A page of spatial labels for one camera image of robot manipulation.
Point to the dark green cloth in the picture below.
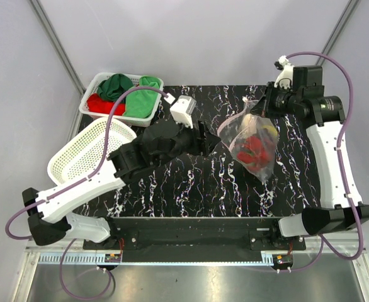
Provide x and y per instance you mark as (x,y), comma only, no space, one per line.
(113,87)

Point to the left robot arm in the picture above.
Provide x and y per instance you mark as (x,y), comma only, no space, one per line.
(101,158)

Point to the light green cloth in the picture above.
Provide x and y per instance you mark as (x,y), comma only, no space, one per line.
(139,104)

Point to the white slotted cable duct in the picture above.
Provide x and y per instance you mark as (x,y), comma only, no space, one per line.
(103,259)

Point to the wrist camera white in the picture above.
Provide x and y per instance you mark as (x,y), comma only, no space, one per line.
(285,77)
(181,111)

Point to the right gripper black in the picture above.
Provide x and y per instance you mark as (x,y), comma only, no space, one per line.
(264,107)

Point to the white perforated empty basket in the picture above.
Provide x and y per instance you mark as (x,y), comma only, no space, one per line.
(83,153)

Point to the black marble pattern mat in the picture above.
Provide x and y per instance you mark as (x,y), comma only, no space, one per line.
(216,186)

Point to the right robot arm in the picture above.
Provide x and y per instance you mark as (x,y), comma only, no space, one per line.
(299,91)

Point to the yellow fruit toy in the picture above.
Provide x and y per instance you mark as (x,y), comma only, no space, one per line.
(271,131)

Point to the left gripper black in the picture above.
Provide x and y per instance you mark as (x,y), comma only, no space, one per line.
(201,139)

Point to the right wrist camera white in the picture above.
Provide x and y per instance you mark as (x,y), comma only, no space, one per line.
(285,77)

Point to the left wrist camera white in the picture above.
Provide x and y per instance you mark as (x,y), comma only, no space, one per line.
(181,111)

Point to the white radish toy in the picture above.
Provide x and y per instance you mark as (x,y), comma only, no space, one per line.
(249,121)

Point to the red cloth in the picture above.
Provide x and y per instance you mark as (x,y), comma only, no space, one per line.
(97,105)

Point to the aluminium frame rail front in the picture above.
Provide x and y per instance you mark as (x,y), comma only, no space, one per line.
(344,242)

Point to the clear zip top bag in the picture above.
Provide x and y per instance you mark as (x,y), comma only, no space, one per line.
(230,132)

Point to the red lobster toy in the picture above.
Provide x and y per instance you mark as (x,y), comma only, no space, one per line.
(255,153)

